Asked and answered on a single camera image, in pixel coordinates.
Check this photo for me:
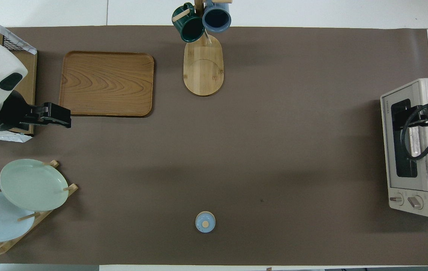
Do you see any bamboo mug rack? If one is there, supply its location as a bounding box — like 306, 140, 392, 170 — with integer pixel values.
172, 0, 233, 96

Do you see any blue mug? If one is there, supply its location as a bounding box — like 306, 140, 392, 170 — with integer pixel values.
202, 0, 232, 33

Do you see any glass oven door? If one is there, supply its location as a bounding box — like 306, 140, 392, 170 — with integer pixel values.
381, 84, 428, 192

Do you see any white folded cloth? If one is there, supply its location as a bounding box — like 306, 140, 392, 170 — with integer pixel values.
0, 9, 37, 55

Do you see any wooden wire mesh shelf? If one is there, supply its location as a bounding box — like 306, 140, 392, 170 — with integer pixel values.
0, 9, 38, 143

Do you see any small blue dome bell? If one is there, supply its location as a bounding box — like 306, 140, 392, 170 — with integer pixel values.
195, 211, 216, 233

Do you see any brown table mat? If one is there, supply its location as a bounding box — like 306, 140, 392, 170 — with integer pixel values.
0, 26, 428, 265

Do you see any brown wooden tray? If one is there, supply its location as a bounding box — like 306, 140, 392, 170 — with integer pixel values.
59, 51, 155, 117

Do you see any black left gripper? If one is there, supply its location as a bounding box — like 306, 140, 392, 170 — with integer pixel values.
0, 90, 72, 132

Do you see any wooden plate rack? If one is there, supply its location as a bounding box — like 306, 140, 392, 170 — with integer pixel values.
0, 160, 79, 260

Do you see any dark green mug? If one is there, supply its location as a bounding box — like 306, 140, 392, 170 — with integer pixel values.
172, 3, 205, 43

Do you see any pale green plate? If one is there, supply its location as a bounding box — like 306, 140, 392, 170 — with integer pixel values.
0, 159, 69, 212

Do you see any marbled white shelf panel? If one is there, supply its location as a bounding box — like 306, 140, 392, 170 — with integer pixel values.
0, 127, 33, 143

